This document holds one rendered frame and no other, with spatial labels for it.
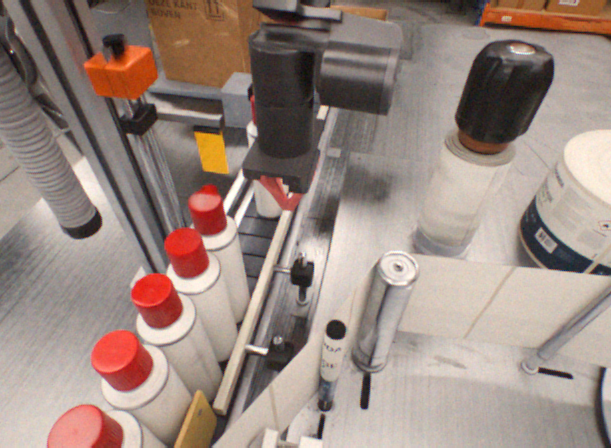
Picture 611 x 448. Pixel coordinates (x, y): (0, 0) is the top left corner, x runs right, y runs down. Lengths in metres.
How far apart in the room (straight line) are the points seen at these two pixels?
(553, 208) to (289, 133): 0.40
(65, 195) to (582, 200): 0.57
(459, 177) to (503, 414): 0.28
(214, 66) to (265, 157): 0.69
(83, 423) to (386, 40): 0.34
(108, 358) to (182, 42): 0.88
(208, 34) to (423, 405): 0.88
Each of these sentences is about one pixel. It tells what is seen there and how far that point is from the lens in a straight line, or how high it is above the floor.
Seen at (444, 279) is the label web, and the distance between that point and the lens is 0.40.
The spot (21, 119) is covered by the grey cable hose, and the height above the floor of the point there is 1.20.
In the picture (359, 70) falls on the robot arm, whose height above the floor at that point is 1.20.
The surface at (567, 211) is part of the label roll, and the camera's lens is 0.61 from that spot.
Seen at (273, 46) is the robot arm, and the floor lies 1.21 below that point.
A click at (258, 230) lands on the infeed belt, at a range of 0.62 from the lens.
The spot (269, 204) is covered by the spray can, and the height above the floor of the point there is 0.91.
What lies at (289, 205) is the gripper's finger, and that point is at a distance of 0.45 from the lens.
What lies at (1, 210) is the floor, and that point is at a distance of 2.41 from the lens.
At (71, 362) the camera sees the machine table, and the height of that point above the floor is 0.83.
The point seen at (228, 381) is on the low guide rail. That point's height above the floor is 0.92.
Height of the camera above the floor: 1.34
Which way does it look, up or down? 48 degrees down
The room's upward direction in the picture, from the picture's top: straight up
